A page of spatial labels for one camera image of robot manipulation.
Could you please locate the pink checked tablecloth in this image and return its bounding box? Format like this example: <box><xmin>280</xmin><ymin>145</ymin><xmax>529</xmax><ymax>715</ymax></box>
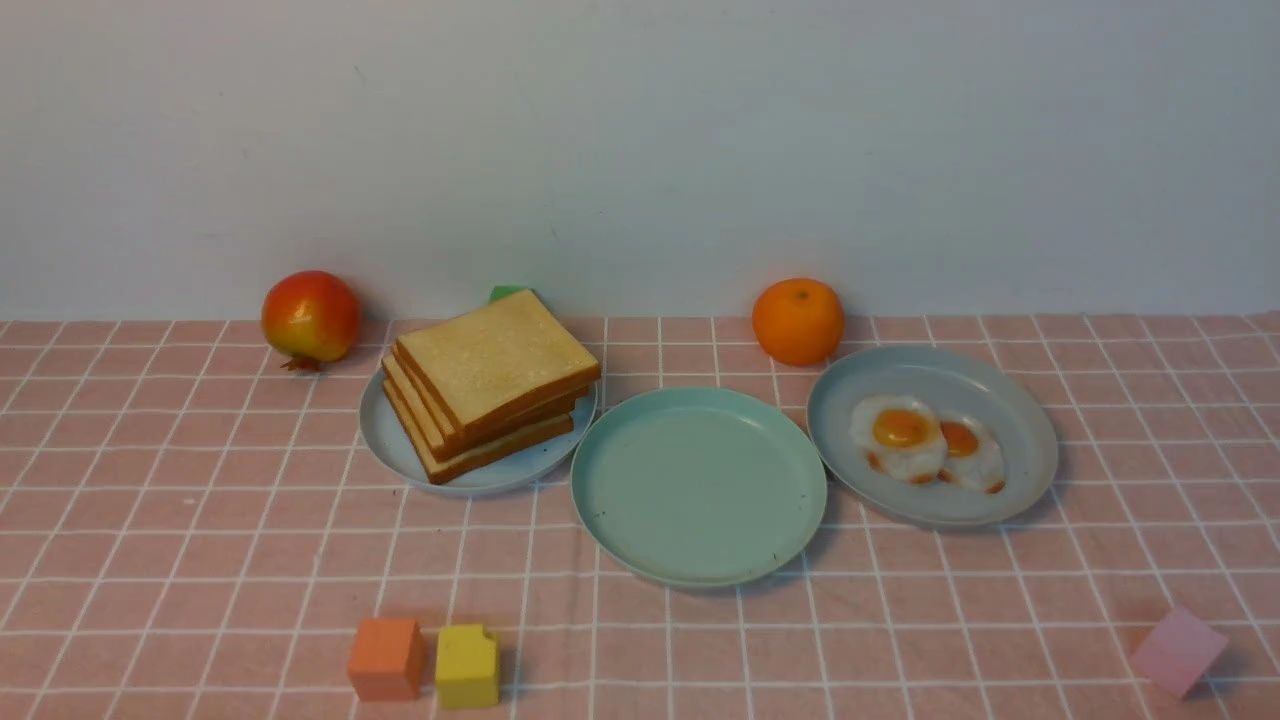
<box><xmin>1</xmin><ymin>311</ymin><xmax>1279</xmax><ymax>719</ymax></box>

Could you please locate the orange fruit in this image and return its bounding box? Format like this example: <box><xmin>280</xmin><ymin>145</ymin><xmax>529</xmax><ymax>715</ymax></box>
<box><xmin>750</xmin><ymin>277</ymin><xmax>846</xmax><ymax>366</ymax></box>

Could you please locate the light blue bread plate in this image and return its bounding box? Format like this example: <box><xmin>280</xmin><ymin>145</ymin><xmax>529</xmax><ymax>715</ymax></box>
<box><xmin>358</xmin><ymin>351</ymin><xmax>598</xmax><ymax>497</ymax></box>

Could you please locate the orange cube block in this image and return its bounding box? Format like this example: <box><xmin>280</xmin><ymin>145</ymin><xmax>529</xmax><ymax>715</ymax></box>
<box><xmin>347</xmin><ymin>618</ymin><xmax>426</xmax><ymax>703</ymax></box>

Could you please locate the green cube block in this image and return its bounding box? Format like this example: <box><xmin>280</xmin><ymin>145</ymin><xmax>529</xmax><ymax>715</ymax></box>
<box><xmin>488</xmin><ymin>284</ymin><xmax>538</xmax><ymax>304</ymax></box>

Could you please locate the red yellow pomegranate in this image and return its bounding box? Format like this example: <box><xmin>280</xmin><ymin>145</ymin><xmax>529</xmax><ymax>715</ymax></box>
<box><xmin>260</xmin><ymin>270</ymin><xmax>364</xmax><ymax>372</ymax></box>

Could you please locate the grey blue egg plate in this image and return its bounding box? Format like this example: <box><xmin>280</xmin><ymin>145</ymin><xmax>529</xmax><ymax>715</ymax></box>
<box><xmin>806</xmin><ymin>345</ymin><xmax>1059</xmax><ymax>530</ymax></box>

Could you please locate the pink cube block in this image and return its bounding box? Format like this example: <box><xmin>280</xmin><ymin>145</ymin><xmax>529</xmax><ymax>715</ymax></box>
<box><xmin>1130</xmin><ymin>606</ymin><xmax>1229</xmax><ymax>700</ymax></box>

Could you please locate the yellow notched block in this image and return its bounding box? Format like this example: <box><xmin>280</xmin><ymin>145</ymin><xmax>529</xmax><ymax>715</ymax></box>
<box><xmin>434</xmin><ymin>624</ymin><xmax>500</xmax><ymax>710</ymax></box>

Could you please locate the teal centre plate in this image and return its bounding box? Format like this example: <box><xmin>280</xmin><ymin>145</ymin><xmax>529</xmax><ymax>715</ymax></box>
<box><xmin>570</xmin><ymin>387</ymin><xmax>828</xmax><ymax>589</ymax></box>

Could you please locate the fried egg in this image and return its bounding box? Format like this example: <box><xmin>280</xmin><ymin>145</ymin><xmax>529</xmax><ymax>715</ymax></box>
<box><xmin>849</xmin><ymin>395</ymin><xmax>948</xmax><ymax>486</ymax></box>
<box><xmin>937</xmin><ymin>410</ymin><xmax>1006</xmax><ymax>495</ymax></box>

